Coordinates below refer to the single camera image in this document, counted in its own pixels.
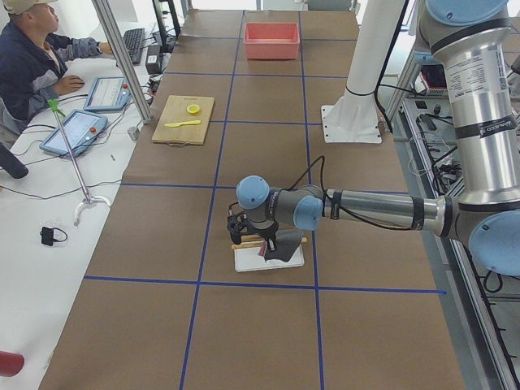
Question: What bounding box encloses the blue teach pendant tablet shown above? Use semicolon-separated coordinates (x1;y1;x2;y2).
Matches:
39;110;108;158

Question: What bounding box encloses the small black clip device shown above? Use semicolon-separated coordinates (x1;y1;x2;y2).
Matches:
40;227;68;246

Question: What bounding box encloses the aluminium frame post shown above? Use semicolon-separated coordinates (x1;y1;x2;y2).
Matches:
92;0;152;124

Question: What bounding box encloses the black keyboard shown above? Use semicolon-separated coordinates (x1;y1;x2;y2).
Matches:
123;28;145;65

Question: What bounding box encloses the wooden rack rod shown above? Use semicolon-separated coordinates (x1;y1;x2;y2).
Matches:
241;235;263;243
231;237;309;250

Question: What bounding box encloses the black power adapter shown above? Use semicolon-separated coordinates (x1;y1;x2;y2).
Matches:
145;45;163;75

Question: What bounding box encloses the bamboo cutting board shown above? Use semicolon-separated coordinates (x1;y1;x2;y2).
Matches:
152;95;215;145

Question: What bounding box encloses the white rack tray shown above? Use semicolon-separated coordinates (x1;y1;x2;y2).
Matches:
232;245;305;272

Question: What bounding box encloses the yellow plastic knife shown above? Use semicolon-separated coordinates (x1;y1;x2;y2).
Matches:
164;119;202;128

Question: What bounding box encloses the red cylinder object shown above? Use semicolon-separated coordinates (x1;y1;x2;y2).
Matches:
0;351;25;377

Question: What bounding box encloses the metal reacher stick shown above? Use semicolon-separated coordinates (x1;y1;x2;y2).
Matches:
48;99;111;226

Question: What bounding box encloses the pink plastic bin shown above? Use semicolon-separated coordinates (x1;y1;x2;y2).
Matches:
243;22;301;60

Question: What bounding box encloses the grey wiping cloth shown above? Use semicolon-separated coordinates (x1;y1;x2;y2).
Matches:
259;229;304;262

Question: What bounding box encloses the person in blue jacket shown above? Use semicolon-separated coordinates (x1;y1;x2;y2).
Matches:
1;1;113;135

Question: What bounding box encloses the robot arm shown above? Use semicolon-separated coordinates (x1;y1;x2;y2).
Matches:
227;1;519;276

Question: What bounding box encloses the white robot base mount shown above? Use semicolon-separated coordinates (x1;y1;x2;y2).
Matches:
321;0;408;144

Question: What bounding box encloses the yellow lemon slice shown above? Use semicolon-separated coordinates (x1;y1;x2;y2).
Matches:
186;104;201;115

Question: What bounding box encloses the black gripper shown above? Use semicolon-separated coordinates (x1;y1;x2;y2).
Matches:
227;201;279;245

